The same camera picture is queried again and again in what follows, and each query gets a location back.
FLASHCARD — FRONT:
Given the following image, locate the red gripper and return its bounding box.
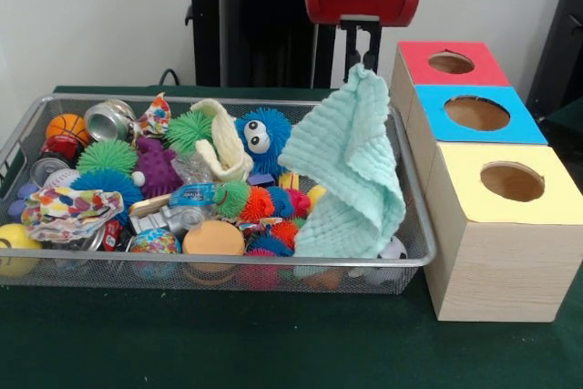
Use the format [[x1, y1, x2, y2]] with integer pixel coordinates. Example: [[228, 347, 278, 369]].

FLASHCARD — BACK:
[[303, 0, 423, 75]]

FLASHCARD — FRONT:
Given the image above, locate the mint green knitted cloth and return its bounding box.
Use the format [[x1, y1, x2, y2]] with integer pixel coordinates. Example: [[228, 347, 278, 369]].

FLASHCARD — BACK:
[[277, 63, 407, 259]]

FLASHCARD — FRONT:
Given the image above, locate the cream knitted cloth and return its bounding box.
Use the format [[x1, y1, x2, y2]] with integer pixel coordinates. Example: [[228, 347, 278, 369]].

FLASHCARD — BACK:
[[189, 97, 255, 182]]

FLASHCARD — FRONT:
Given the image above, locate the wooden box with three holes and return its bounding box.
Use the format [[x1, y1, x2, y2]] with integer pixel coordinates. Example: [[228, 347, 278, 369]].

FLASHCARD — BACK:
[[388, 40, 583, 322]]

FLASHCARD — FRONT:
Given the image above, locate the blue spiky toy with eyes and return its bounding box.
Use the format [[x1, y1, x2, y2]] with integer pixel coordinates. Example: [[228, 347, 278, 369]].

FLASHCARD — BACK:
[[234, 107, 292, 176]]

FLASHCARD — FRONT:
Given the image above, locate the green spiky ball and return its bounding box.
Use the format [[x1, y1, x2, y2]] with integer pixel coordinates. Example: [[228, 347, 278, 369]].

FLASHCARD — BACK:
[[76, 138, 138, 176], [163, 110, 215, 148]]

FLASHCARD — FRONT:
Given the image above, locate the black upright panel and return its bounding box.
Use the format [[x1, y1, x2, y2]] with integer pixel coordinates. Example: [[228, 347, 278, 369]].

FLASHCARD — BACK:
[[526, 0, 583, 124]]

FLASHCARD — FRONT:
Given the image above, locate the dark green table cloth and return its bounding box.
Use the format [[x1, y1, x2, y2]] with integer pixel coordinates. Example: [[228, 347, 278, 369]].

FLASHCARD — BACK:
[[541, 97, 583, 158], [0, 85, 583, 389]]

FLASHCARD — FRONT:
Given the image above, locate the purple spiky toy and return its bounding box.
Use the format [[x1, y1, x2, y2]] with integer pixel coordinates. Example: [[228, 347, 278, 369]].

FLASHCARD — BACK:
[[134, 137, 183, 199]]

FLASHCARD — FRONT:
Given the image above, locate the orange foam disc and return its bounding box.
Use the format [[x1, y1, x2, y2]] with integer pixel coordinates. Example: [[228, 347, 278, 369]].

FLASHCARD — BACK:
[[181, 220, 247, 256]]

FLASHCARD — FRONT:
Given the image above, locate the blue spiky ball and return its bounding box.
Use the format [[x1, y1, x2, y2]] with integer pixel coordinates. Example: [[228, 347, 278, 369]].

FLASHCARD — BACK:
[[70, 169, 145, 221]]

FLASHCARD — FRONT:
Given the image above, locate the small orange basketball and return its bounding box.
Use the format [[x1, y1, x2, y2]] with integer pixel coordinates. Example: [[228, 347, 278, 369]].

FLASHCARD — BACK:
[[45, 113, 92, 148]]

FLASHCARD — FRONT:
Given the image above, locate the colourful patterned cloth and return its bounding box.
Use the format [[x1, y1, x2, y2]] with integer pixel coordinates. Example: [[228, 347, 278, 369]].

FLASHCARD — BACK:
[[21, 186, 127, 243]]

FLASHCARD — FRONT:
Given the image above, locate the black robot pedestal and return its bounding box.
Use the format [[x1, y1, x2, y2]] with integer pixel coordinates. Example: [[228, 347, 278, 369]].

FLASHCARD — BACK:
[[175, 0, 368, 89]]

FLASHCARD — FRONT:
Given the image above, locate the black cable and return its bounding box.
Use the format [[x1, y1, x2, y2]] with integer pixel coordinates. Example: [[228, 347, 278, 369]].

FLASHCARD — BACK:
[[159, 67, 183, 87]]

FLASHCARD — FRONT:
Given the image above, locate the silver wire mesh bin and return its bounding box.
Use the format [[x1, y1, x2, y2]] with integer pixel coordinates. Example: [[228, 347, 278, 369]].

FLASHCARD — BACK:
[[0, 92, 437, 295]]

